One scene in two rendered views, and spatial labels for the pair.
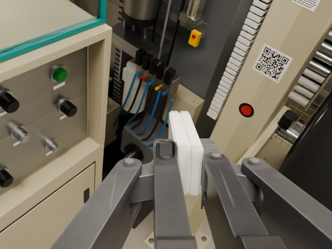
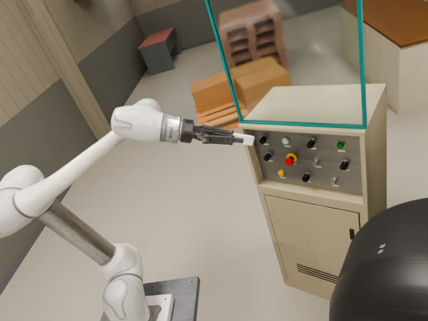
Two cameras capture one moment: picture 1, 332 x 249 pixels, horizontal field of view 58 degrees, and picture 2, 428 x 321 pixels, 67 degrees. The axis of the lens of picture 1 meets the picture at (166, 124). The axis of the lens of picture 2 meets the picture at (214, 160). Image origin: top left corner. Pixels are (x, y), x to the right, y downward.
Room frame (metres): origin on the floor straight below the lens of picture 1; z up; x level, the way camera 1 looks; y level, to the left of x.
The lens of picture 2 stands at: (0.29, -0.90, 1.98)
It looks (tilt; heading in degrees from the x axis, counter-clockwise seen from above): 33 degrees down; 107
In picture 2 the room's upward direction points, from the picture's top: 20 degrees counter-clockwise
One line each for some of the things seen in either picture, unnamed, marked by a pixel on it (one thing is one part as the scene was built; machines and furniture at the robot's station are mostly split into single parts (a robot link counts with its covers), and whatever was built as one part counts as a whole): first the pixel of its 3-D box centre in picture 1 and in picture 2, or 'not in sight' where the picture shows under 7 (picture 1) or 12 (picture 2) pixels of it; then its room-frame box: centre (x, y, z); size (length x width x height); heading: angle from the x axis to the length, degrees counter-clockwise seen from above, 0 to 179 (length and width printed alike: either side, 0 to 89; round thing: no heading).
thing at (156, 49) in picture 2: not in sight; (162, 50); (-2.28, 6.50, 0.32); 1.20 x 0.64 x 0.64; 93
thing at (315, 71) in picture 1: (309, 60); not in sight; (1.05, -0.45, 1.05); 0.20 x 0.15 x 0.30; 63
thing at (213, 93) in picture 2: not in sight; (239, 94); (-0.32, 3.17, 0.24); 1.31 x 0.90 x 0.47; 17
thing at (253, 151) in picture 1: (259, 145); not in sight; (0.70, -0.31, 0.90); 0.40 x 0.03 x 0.10; 153
